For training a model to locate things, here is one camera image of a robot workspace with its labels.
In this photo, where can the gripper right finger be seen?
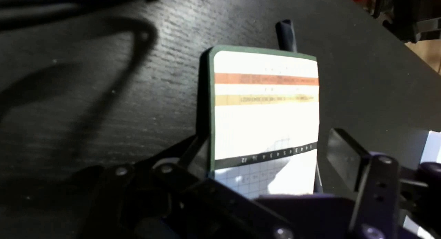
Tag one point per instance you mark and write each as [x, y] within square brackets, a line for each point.
[377, 183]

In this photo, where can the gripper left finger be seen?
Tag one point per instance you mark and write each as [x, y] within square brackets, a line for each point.
[144, 190]

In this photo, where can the white card with green edge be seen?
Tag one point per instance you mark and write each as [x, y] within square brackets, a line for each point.
[265, 121]

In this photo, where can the black marker pen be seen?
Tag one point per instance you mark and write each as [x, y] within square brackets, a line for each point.
[286, 35]

